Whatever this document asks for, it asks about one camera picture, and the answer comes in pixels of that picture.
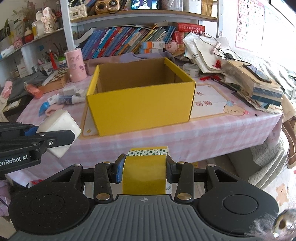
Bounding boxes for yellow tape roll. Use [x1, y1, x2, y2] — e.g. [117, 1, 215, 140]
[121, 146, 171, 195]

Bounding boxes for white foam block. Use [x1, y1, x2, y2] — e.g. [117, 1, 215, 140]
[36, 109, 81, 159]

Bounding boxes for small white staples box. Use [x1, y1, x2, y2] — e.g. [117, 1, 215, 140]
[47, 94, 59, 105]

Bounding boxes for blue plastic wrapper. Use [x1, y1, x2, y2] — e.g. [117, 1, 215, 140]
[39, 101, 50, 116]

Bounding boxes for pink sock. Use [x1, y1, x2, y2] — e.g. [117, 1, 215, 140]
[45, 103, 64, 116]

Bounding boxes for grey clothing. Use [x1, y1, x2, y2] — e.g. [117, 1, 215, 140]
[6, 71, 47, 102]

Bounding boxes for pink water bottle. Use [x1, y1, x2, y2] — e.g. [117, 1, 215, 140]
[24, 82, 43, 99]

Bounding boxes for white glue bottle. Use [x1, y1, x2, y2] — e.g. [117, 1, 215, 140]
[57, 95, 85, 105]

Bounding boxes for white charger adapter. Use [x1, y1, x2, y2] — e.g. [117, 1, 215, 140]
[62, 85, 77, 96]

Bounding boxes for yellow cardboard box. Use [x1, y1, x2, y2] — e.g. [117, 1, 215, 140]
[86, 58, 196, 137]

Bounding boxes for wooden chessboard box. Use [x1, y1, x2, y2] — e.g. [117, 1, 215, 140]
[38, 67, 70, 93]

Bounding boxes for small white cube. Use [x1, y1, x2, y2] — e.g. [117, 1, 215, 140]
[75, 89, 87, 97]

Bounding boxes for white pen holder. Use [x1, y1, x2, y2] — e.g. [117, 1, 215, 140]
[38, 61, 54, 72]

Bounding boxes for pink cylindrical container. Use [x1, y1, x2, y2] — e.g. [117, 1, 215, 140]
[65, 48, 87, 82]

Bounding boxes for clear tape roll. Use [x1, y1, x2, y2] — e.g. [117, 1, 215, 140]
[183, 63, 200, 78]

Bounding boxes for purple pink cloth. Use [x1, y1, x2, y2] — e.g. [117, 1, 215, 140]
[85, 51, 175, 75]

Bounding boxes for red white doll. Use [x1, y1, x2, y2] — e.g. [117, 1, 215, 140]
[24, 28, 34, 43]

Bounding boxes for stack of old books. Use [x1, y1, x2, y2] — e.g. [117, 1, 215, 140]
[221, 60, 283, 113]

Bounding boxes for white tote bag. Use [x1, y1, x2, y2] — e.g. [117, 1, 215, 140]
[183, 33, 234, 73]

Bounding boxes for pink pig toy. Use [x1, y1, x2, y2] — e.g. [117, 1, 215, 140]
[165, 40, 178, 54]

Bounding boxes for orange white boxes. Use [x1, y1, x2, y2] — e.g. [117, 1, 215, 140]
[139, 41, 166, 54]

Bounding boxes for smartphone on books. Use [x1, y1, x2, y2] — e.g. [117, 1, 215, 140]
[243, 63, 272, 83]

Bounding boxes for row of books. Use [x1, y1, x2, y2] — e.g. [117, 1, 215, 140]
[82, 23, 205, 60]

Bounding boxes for white quilted handbag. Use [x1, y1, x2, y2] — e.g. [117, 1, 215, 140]
[69, 1, 88, 20]

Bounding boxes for wooden retro radio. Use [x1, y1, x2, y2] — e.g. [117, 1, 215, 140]
[95, 0, 120, 14]

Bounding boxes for blue picture box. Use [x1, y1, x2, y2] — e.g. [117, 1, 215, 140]
[131, 0, 159, 10]

